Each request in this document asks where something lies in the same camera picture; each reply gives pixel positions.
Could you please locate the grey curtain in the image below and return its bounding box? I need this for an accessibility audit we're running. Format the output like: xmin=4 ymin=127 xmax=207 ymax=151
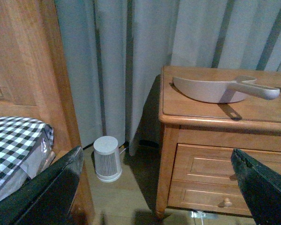
xmin=55 ymin=0 xmax=281 ymax=154

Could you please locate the black white checkered bedsheet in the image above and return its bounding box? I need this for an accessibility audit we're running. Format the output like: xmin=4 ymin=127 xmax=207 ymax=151
xmin=0 ymin=116 xmax=55 ymax=207

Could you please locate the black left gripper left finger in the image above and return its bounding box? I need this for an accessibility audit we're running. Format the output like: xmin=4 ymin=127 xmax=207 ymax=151
xmin=0 ymin=146 xmax=83 ymax=225

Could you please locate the white small air purifier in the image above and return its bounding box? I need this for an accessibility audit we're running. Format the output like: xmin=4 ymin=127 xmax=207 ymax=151
xmin=93 ymin=136 xmax=122 ymax=183

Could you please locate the wooden bed headboard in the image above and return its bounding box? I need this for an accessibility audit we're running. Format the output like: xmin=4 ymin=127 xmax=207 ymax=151
xmin=0 ymin=0 xmax=95 ymax=225

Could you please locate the pink plastic dustpan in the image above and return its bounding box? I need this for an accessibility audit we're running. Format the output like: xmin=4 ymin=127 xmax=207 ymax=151
xmin=172 ymin=75 xmax=280 ymax=104

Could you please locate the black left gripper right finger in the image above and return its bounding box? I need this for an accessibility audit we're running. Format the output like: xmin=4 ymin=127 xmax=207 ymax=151
xmin=231 ymin=149 xmax=281 ymax=225

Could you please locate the wooden nightstand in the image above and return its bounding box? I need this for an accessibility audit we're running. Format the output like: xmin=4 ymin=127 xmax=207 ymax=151
xmin=155 ymin=66 xmax=281 ymax=218

